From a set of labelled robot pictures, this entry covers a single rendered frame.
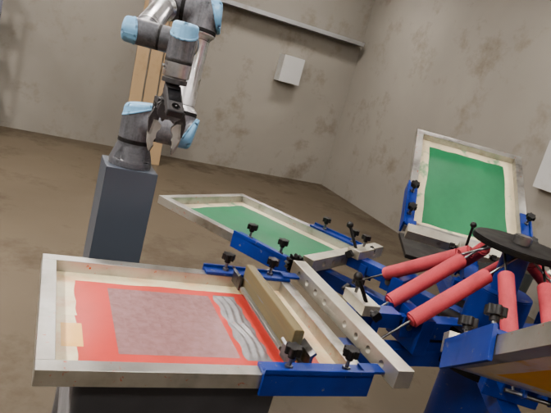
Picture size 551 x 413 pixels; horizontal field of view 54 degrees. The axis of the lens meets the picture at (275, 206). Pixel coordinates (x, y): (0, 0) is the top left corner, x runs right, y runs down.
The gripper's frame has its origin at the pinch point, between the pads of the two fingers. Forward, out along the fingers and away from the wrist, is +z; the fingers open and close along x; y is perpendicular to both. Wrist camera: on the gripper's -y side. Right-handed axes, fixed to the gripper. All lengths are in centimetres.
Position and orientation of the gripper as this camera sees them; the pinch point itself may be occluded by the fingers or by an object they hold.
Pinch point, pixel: (161, 149)
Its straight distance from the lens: 159.6
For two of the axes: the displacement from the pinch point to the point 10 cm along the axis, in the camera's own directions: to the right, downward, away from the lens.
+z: -2.6, 9.4, 2.3
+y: -3.7, -3.2, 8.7
